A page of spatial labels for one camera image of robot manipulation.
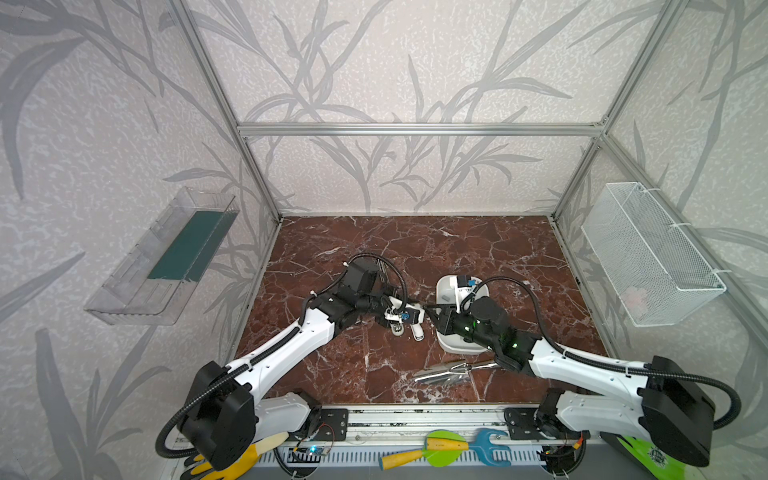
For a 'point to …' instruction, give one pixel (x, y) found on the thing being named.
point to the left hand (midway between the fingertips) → (418, 292)
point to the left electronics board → (317, 450)
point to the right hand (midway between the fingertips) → (424, 300)
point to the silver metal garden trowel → (455, 371)
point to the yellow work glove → (236, 469)
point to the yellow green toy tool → (441, 449)
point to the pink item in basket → (635, 299)
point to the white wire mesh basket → (656, 270)
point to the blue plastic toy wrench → (490, 453)
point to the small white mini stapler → (418, 331)
